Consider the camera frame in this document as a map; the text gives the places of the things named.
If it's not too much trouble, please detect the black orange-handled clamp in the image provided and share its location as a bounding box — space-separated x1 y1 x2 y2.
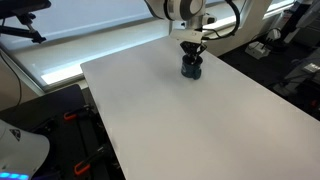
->
63 105 96 122
73 144 111 177

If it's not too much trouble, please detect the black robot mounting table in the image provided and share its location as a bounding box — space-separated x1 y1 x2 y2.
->
0 83 113 180

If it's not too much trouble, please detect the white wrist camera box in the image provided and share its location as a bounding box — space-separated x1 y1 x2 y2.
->
169 29 204 44

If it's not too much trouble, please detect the white window blind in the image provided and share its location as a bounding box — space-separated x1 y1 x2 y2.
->
0 0 296 88

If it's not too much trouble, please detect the grey equipment stand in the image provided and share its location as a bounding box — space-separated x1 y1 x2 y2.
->
272 49 320 98

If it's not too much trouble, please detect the black wall cable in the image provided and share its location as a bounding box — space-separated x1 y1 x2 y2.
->
0 53 23 108

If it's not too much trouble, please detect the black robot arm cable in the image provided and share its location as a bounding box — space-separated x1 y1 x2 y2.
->
201 0 242 40

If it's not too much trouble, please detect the white floor device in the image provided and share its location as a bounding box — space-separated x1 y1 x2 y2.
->
244 40 271 60

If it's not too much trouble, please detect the black floor stand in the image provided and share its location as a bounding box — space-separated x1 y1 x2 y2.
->
264 28 290 53

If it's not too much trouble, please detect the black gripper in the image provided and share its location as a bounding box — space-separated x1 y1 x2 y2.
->
179 39 208 64

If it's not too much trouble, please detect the dark teal logo mug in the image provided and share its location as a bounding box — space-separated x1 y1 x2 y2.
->
180 54 204 81

